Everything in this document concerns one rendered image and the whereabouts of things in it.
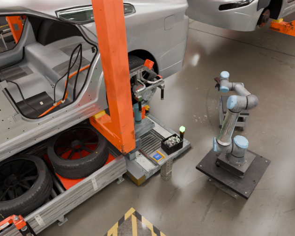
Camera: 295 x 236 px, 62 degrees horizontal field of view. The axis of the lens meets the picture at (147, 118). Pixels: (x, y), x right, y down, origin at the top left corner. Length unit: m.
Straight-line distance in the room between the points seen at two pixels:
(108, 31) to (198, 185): 2.00
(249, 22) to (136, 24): 2.63
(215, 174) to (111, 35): 1.77
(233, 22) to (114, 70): 3.19
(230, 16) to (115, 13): 3.16
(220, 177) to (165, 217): 0.71
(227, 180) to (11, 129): 2.14
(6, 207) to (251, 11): 4.39
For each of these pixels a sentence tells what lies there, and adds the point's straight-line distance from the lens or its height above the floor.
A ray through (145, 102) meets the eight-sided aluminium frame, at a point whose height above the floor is 0.62.
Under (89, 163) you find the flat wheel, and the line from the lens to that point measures 2.69.
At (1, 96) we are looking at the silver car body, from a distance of 2.33.
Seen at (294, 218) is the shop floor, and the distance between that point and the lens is 3.14.
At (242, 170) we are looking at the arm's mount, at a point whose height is 0.40.
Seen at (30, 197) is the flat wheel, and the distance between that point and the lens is 2.61.
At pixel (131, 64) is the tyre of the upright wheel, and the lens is 2.81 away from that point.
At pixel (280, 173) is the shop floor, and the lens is 3.44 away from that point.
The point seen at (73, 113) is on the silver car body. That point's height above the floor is 0.90.
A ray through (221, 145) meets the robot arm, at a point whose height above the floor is 0.65.
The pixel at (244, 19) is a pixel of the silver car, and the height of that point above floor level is 0.98.
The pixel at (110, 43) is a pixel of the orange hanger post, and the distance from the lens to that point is 1.90.
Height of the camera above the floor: 2.49
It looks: 41 degrees down
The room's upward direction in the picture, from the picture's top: 2 degrees counter-clockwise
